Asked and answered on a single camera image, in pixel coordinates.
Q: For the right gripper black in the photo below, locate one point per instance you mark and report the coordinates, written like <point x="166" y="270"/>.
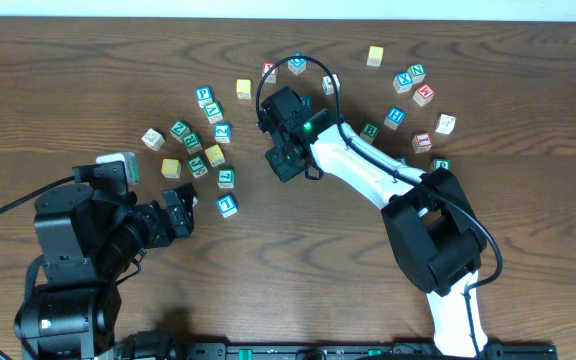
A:
<point x="284" y="172"/>

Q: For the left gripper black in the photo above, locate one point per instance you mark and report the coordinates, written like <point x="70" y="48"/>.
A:
<point x="159" y="234"/>

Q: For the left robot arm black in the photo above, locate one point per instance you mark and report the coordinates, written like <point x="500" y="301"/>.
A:
<point x="91" y="230"/>

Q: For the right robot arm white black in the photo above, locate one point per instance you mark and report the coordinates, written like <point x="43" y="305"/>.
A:
<point x="436" y="239"/>

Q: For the yellow G block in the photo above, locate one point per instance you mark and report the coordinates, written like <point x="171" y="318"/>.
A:
<point x="171" y="168"/>

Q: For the green J block left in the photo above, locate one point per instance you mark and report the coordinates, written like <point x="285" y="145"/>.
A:
<point x="197" y="166"/>

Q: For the green j block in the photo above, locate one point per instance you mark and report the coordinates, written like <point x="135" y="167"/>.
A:
<point x="197" y="166"/>
<point x="440" y="163"/>

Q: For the blue T block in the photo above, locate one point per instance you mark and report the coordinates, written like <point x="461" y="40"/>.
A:
<point x="227" y="206"/>

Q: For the green 7 block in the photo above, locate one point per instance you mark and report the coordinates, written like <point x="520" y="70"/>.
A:
<point x="226" y="178"/>

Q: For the blue D block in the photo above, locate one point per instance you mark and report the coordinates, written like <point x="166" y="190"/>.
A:
<point x="307" y="101"/>

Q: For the yellow block near R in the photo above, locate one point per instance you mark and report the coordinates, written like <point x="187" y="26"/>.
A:
<point x="215" y="155"/>

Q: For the green R block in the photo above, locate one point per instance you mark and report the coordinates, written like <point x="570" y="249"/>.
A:
<point x="192" y="143"/>

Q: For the white block red U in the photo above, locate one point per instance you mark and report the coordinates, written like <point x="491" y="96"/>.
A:
<point x="153" y="139"/>

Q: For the blue 2 block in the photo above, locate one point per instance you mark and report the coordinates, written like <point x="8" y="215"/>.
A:
<point x="222" y="133"/>

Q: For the green Z block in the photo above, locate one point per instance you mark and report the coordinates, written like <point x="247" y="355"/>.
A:
<point x="179" y="130"/>

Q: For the white picture block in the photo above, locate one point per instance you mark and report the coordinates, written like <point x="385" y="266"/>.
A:
<point x="330" y="84"/>

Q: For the red Y block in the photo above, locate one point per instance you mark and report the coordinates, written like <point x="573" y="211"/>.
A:
<point x="270" y="71"/>

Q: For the green B block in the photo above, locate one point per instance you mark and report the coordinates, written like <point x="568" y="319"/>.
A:
<point x="369" y="132"/>

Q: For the yellow block top left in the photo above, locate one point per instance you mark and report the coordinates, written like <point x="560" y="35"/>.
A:
<point x="244" y="88"/>

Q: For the green V block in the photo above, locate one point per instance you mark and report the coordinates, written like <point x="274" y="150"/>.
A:
<point x="213" y="112"/>

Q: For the blue Q block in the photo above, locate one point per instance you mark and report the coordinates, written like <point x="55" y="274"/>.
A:
<point x="298" y="64"/>

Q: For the blue P block left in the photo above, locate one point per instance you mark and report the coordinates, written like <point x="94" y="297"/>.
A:
<point x="204" y="96"/>

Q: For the blue H block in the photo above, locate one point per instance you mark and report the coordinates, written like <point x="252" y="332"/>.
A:
<point x="394" y="118"/>

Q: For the red I block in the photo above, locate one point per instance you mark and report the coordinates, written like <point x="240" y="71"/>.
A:
<point x="422" y="142"/>

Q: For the yellow block top right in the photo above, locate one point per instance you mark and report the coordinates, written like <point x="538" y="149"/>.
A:
<point x="375" y="56"/>

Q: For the blue X block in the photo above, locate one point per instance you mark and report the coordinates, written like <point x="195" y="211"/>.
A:
<point x="402" y="82"/>

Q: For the red M block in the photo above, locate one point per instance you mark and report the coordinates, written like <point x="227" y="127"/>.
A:
<point x="423" y="95"/>

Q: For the green J block right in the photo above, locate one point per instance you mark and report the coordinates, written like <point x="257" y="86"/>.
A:
<point x="440" y="163"/>

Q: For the green N block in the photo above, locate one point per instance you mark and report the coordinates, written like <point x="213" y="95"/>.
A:
<point x="417" y="72"/>

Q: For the white block right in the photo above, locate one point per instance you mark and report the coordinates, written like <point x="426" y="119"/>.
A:
<point x="445" y="124"/>

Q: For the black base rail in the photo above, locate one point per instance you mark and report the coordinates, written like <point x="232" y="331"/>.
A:
<point x="158" y="345"/>

